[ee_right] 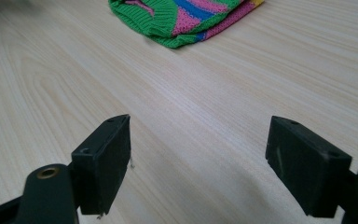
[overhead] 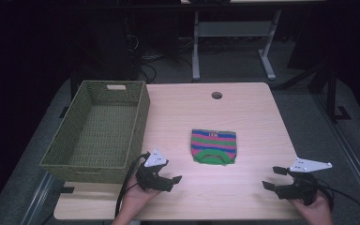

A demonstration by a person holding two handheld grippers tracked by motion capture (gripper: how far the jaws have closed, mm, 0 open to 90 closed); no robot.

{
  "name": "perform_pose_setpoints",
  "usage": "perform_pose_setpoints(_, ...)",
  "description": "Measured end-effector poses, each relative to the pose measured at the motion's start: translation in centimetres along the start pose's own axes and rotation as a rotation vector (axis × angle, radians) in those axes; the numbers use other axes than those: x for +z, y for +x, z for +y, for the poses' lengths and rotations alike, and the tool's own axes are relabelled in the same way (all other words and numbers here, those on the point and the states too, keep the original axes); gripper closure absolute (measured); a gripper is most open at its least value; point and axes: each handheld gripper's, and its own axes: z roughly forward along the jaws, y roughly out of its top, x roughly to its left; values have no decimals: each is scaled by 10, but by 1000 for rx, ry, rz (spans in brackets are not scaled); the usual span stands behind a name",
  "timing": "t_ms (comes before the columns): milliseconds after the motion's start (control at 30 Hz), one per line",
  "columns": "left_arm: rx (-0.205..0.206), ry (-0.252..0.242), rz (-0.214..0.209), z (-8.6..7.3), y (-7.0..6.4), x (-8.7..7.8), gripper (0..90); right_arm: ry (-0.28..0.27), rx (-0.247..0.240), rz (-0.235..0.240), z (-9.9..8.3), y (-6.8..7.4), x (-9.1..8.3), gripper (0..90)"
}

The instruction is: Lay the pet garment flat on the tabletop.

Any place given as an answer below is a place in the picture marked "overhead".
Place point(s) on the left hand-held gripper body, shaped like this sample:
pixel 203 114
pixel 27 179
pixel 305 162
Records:
pixel 151 178

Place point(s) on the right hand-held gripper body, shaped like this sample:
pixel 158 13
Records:
pixel 303 187

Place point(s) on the striped knitted cloth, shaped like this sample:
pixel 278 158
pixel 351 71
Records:
pixel 214 145

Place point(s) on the green woven basket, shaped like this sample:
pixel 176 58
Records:
pixel 101 128

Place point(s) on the person's left hand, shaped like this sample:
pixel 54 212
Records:
pixel 136 200

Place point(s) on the person's right hand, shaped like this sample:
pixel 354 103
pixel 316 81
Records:
pixel 317 214

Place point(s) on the black table clamp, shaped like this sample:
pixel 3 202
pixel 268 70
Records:
pixel 67 190

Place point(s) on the black metal stand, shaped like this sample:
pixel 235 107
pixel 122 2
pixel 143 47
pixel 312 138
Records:
pixel 328 84

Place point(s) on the dark cabinet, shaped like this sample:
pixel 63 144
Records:
pixel 106 53

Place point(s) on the aluminium rail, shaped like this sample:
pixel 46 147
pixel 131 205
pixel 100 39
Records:
pixel 37 200
pixel 350 150

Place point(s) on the white metal desk frame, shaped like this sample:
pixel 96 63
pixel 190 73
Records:
pixel 231 29

